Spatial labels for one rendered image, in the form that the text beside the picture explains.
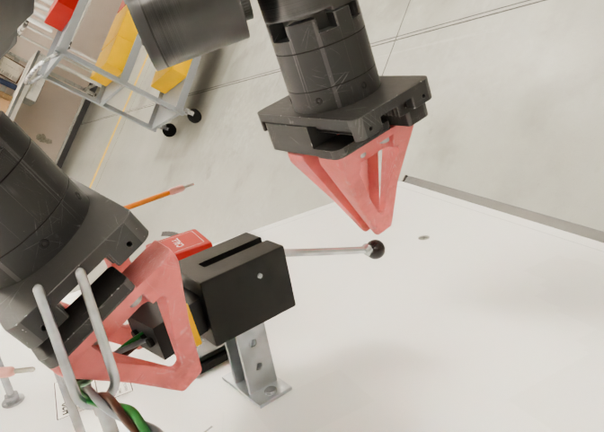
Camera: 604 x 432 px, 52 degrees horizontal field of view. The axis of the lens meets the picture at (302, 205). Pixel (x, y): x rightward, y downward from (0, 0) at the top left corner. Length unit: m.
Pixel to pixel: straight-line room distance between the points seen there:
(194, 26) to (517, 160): 1.58
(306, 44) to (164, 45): 0.08
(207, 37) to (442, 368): 0.24
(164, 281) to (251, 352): 0.12
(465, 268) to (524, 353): 0.12
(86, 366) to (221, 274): 0.10
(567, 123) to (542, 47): 0.32
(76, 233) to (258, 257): 0.11
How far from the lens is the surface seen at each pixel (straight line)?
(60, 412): 0.45
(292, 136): 0.39
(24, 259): 0.28
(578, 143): 1.78
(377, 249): 0.43
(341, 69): 0.37
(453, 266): 0.51
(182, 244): 0.56
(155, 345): 0.34
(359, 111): 0.35
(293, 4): 0.36
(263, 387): 0.40
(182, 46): 0.36
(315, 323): 0.46
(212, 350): 0.43
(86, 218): 0.28
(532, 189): 1.80
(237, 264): 0.35
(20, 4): 0.23
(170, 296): 0.29
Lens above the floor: 1.31
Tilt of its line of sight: 30 degrees down
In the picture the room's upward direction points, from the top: 64 degrees counter-clockwise
